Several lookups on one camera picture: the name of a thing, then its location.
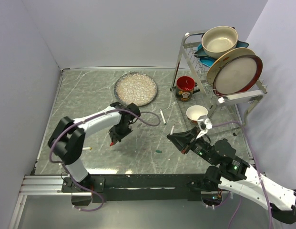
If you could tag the metal dish rack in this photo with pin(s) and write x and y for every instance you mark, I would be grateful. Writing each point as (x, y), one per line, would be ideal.
(240, 104)

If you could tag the small white cup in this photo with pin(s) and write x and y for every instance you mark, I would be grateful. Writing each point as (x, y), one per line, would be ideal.
(194, 112)

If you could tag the speckled round plate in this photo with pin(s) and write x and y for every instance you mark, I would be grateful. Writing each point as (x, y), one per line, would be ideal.
(137, 88)

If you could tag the blue dish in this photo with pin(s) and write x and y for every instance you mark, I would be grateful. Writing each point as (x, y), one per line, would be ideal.
(207, 60)

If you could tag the red skull mug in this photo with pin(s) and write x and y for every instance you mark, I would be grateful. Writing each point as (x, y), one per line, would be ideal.
(185, 88)

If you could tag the large beige bowl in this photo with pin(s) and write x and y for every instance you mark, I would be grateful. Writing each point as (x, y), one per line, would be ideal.
(219, 40)

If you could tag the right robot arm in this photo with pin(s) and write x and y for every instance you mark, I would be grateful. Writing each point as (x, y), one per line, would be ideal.
(230, 172)

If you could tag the red rimmed plate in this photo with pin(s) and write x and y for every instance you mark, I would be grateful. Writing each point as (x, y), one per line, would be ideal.
(238, 75)

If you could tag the white pen red tip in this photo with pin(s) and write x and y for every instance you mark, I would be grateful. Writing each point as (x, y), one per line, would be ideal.
(172, 130)

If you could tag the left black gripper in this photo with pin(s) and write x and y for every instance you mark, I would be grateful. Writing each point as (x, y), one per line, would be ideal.
(115, 137)

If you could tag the white pen green tip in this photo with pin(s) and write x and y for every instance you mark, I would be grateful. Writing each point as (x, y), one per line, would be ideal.
(163, 118)

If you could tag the black base beam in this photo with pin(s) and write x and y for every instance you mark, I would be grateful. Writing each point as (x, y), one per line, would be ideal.
(105, 188)

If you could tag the beige dinner plate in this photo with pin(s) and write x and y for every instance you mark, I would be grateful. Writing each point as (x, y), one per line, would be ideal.
(224, 59)

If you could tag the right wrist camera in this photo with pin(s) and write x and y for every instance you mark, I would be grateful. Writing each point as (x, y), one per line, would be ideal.
(204, 125)

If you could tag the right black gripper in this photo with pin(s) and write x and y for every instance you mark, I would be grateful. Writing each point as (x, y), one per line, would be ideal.
(180, 139)

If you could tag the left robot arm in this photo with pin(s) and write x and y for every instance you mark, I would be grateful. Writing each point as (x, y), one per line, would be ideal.
(67, 140)

